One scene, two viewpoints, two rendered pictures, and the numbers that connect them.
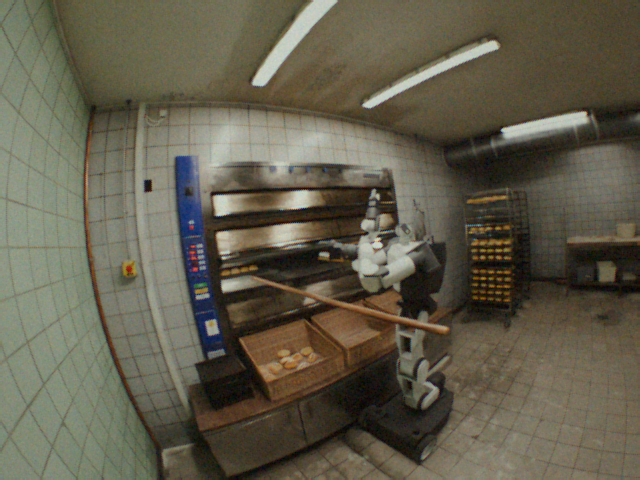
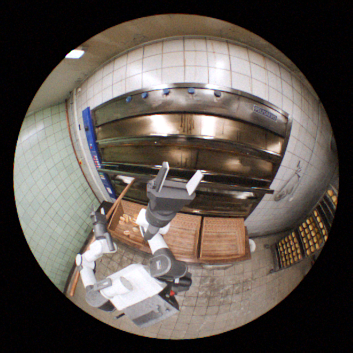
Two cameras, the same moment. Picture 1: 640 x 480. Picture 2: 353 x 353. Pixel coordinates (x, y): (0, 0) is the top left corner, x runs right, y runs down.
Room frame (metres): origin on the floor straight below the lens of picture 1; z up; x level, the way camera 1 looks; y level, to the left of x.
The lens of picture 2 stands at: (1.57, -0.53, 1.85)
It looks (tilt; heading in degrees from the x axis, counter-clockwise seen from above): 35 degrees down; 45
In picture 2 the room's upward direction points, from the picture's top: straight up
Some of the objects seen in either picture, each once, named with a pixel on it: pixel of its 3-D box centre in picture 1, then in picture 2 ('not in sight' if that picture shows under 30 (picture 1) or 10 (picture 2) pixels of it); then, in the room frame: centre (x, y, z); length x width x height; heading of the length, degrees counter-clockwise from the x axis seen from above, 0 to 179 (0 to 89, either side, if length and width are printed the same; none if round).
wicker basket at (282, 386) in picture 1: (290, 355); (130, 222); (1.54, 0.30, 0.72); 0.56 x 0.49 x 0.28; 124
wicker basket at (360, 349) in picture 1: (356, 329); (174, 234); (1.87, -0.21, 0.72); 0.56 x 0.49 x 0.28; 122
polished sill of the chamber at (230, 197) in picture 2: (328, 273); (178, 191); (2.10, -0.04, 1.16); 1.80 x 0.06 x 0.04; 123
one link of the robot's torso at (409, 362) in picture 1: (412, 344); not in sight; (1.34, -0.49, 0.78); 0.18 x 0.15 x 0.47; 34
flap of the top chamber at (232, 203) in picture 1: (321, 197); (179, 124); (2.09, -0.05, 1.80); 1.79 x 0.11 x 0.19; 123
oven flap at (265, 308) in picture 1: (331, 289); (177, 202); (2.09, -0.05, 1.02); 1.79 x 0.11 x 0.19; 123
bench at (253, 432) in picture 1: (350, 379); (166, 243); (1.78, -0.11, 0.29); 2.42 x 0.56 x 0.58; 123
